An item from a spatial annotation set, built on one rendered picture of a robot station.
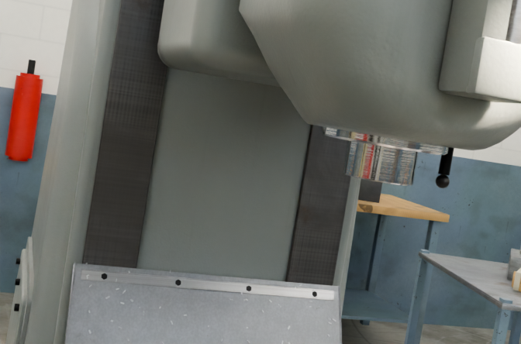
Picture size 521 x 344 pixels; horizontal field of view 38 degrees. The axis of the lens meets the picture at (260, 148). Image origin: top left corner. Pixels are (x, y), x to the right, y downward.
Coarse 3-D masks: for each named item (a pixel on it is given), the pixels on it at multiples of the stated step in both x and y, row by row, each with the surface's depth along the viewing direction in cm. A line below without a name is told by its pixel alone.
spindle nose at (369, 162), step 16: (352, 144) 51; (368, 144) 50; (352, 160) 51; (368, 160) 50; (384, 160) 50; (400, 160) 50; (416, 160) 52; (352, 176) 51; (368, 176) 50; (384, 176) 50; (400, 176) 50
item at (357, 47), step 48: (240, 0) 56; (288, 0) 45; (336, 0) 42; (384, 0) 42; (432, 0) 42; (288, 48) 47; (336, 48) 43; (384, 48) 42; (432, 48) 43; (288, 96) 52; (336, 96) 45; (384, 96) 43; (432, 96) 43; (432, 144) 46; (480, 144) 47
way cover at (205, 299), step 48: (96, 288) 83; (144, 288) 85; (192, 288) 87; (240, 288) 88; (288, 288) 90; (336, 288) 93; (96, 336) 81; (144, 336) 83; (192, 336) 85; (240, 336) 86; (288, 336) 88; (336, 336) 90
